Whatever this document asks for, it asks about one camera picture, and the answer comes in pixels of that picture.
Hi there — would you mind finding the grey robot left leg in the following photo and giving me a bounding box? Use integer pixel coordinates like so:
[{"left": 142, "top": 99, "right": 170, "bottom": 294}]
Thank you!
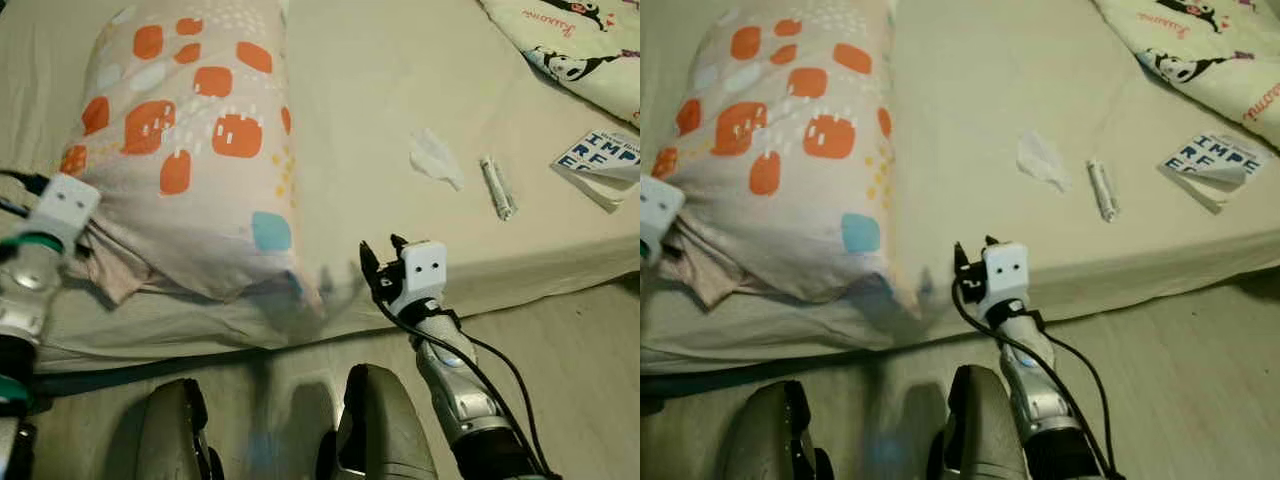
[
  {"left": 722, "top": 378, "right": 836, "bottom": 480},
  {"left": 135, "top": 378, "right": 223, "bottom": 480}
]

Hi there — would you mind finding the cream quilt with cartoon print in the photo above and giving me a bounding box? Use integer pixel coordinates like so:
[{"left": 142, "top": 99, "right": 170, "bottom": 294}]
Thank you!
[
  {"left": 1092, "top": 0, "right": 1280, "bottom": 151},
  {"left": 478, "top": 0, "right": 641, "bottom": 126}
]

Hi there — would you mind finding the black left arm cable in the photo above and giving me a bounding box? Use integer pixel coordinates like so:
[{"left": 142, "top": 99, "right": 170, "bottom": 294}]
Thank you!
[{"left": 0, "top": 168, "right": 51, "bottom": 216}]

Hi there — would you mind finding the white book with blue letters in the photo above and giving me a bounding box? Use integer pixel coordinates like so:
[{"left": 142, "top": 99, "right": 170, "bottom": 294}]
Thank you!
[
  {"left": 550, "top": 130, "right": 641, "bottom": 214},
  {"left": 1158, "top": 132, "right": 1269, "bottom": 214}
]

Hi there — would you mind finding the grey robot right leg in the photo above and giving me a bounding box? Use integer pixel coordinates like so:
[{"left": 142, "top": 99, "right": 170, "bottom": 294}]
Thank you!
[
  {"left": 928, "top": 363, "right": 1031, "bottom": 480},
  {"left": 318, "top": 363, "right": 438, "bottom": 480}
]

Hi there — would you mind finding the pink pillow with orange patches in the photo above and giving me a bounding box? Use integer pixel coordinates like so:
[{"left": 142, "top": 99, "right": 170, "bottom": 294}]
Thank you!
[
  {"left": 58, "top": 0, "right": 326, "bottom": 311},
  {"left": 650, "top": 0, "right": 926, "bottom": 311}
]

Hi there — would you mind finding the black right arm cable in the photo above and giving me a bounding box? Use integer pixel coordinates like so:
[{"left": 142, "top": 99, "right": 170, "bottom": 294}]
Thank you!
[
  {"left": 950, "top": 280, "right": 1121, "bottom": 479},
  {"left": 372, "top": 285, "right": 551, "bottom": 479}
]

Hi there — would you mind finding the bed with beige sheet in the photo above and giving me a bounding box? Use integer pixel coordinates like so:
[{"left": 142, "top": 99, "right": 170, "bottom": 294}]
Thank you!
[
  {"left": 640, "top": 0, "right": 1280, "bottom": 376},
  {"left": 0, "top": 0, "right": 641, "bottom": 376}
]

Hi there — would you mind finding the grey robot leg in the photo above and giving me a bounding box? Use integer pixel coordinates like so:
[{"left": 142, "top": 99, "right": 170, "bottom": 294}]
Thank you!
[
  {"left": 722, "top": 378, "right": 836, "bottom": 480},
  {"left": 928, "top": 363, "right": 1031, "bottom": 480},
  {"left": 135, "top": 378, "right": 223, "bottom": 480},
  {"left": 318, "top": 363, "right": 438, "bottom": 480}
]

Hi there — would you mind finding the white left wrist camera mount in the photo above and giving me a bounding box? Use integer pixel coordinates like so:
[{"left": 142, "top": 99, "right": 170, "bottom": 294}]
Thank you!
[
  {"left": 33, "top": 172, "right": 101, "bottom": 251},
  {"left": 640, "top": 175, "right": 686, "bottom": 263}
]

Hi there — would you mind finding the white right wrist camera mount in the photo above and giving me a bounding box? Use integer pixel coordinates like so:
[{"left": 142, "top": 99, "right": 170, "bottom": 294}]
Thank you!
[
  {"left": 390, "top": 240, "right": 448, "bottom": 306},
  {"left": 980, "top": 242, "right": 1031, "bottom": 303}
]

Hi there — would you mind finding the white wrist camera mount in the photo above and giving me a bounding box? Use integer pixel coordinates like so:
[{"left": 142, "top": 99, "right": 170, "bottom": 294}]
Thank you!
[
  {"left": 640, "top": 175, "right": 686, "bottom": 263},
  {"left": 980, "top": 242, "right": 1031, "bottom": 303},
  {"left": 390, "top": 240, "right": 448, "bottom": 306},
  {"left": 33, "top": 172, "right": 101, "bottom": 251}
]

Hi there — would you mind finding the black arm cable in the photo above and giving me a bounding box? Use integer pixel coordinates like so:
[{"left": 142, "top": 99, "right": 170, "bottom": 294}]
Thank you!
[
  {"left": 372, "top": 285, "right": 551, "bottom": 479},
  {"left": 0, "top": 168, "right": 51, "bottom": 216},
  {"left": 950, "top": 280, "right": 1121, "bottom": 479}
]

